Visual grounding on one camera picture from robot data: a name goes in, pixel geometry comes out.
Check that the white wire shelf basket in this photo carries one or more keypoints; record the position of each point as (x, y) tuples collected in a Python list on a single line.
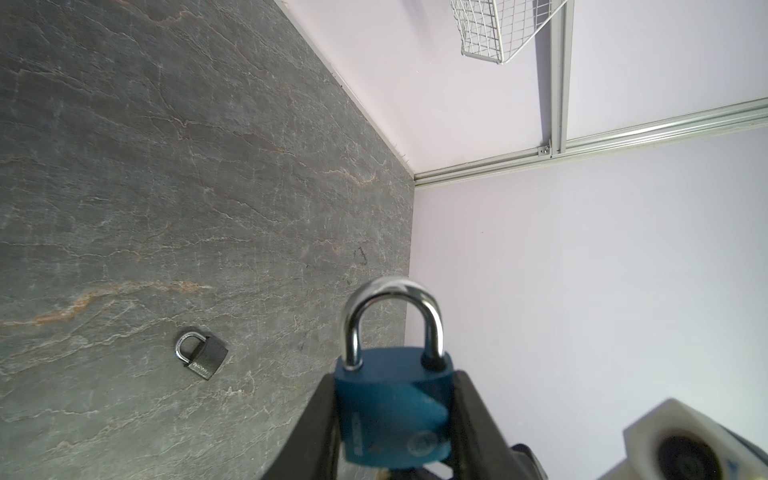
[(496, 30)]

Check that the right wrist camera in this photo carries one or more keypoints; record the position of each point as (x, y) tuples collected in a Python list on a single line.
[(676, 441)]

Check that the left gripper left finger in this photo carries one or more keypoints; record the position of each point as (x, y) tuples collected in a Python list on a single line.
[(311, 451)]

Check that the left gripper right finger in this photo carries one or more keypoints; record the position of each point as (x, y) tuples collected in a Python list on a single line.
[(479, 450)]

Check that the blue padlock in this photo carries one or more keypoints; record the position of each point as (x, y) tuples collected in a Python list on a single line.
[(394, 403)]

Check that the grey padlock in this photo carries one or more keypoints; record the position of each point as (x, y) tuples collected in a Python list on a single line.
[(207, 357)]

